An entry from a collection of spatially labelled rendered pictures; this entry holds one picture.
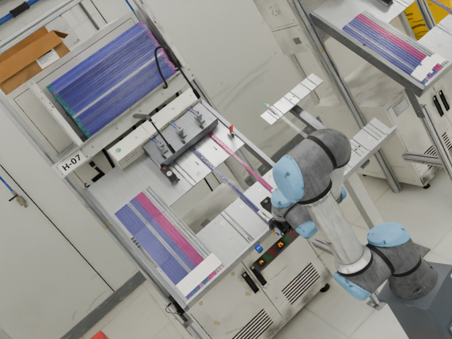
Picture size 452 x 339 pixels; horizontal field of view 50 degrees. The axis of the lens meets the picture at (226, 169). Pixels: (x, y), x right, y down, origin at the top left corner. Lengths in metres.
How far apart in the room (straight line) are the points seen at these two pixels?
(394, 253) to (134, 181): 1.18
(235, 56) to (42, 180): 1.78
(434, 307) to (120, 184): 1.35
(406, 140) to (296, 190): 1.63
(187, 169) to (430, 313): 1.14
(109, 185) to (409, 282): 1.30
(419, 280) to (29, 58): 1.90
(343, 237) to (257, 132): 2.81
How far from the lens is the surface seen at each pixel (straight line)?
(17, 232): 3.76
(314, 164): 1.27
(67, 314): 3.99
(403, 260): 1.57
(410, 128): 2.84
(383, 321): 2.43
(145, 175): 2.19
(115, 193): 2.19
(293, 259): 2.50
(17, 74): 2.48
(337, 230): 1.39
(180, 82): 2.29
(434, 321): 1.69
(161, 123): 2.22
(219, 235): 2.02
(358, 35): 2.58
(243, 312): 2.45
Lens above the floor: 1.70
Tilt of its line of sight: 21 degrees down
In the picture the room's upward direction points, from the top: 35 degrees counter-clockwise
